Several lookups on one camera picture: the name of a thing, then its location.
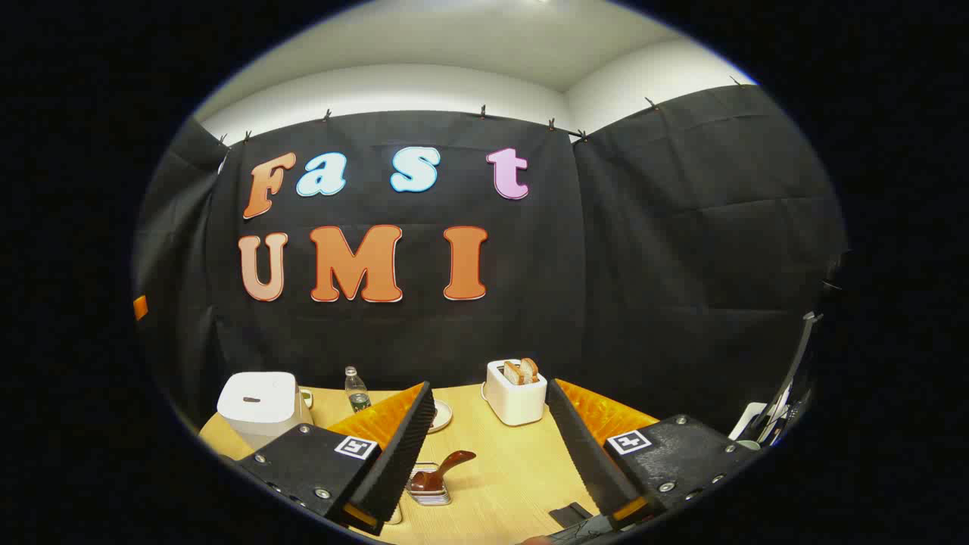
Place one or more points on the toasted bread slice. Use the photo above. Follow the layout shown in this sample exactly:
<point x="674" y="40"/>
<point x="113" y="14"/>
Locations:
<point x="512" y="373"/>
<point x="529" y="368"/>

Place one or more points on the brown wooden spoon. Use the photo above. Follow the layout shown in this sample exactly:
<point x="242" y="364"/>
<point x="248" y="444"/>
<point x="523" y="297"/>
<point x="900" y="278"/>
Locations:
<point x="443" y="469"/>

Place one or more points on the small white dish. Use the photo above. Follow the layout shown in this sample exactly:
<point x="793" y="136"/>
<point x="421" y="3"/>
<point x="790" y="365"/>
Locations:
<point x="394" y="516"/>

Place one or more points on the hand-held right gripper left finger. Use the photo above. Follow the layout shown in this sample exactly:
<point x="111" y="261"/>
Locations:
<point x="401" y="462"/>

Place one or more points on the white rice cooker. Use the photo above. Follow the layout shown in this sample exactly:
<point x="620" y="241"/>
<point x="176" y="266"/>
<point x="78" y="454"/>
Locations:
<point x="261" y="405"/>

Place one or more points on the white toaster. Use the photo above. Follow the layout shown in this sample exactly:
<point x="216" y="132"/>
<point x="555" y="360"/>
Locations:
<point x="515" y="401"/>

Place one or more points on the black backdrop cloth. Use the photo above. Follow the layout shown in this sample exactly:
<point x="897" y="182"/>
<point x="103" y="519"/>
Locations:
<point x="643" y="265"/>

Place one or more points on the clear plastic water bottle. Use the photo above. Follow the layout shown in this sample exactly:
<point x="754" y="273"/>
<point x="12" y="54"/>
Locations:
<point x="357" y="393"/>

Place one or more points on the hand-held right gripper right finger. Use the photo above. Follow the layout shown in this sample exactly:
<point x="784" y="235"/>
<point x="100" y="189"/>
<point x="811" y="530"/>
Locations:
<point x="587" y="454"/>

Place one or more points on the small black device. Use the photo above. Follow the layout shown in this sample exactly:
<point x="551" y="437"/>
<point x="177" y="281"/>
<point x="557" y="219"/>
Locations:
<point x="568" y="515"/>

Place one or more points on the white round plate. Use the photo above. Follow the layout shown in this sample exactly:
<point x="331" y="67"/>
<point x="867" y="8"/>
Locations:
<point x="441" y="415"/>

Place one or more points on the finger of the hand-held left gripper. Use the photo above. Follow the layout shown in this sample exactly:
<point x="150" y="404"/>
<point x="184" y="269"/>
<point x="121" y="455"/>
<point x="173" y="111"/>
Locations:
<point x="140" y="306"/>

